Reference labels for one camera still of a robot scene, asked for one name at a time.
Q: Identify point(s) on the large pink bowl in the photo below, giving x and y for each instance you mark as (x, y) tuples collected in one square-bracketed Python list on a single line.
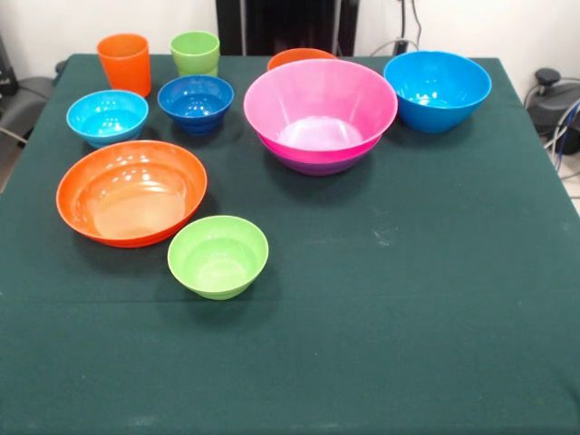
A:
[(317, 99)]

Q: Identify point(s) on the wide orange bowl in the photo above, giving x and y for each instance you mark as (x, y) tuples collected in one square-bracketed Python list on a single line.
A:
[(131, 199)]

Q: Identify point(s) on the purple bowl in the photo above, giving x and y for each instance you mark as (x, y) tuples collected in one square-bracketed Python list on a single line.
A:
[(321, 168)]

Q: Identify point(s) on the small green bowl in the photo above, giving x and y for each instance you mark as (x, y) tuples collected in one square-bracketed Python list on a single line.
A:
[(217, 258)]

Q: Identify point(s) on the dark green tablecloth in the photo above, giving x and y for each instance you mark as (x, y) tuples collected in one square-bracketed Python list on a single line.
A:
[(290, 362)]

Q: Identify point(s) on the small dark blue bowl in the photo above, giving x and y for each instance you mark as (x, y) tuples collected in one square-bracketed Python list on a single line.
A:
[(196, 102)]

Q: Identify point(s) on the small deep orange bowl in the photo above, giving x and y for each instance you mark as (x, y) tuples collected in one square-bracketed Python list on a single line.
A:
[(294, 56)]

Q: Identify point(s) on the green cup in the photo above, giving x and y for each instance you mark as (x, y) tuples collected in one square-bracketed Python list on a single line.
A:
[(195, 52)]

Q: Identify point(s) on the medium blue bowl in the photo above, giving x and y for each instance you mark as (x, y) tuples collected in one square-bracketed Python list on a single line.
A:
[(437, 93)]

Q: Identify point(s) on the small light blue bowl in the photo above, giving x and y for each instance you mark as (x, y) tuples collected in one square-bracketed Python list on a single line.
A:
[(107, 118)]

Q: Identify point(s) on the orange cup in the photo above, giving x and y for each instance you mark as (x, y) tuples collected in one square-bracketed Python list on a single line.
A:
[(126, 65)]

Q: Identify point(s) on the grey wheeled floor base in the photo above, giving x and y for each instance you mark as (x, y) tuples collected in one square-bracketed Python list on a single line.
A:
[(27, 102), (555, 97)]

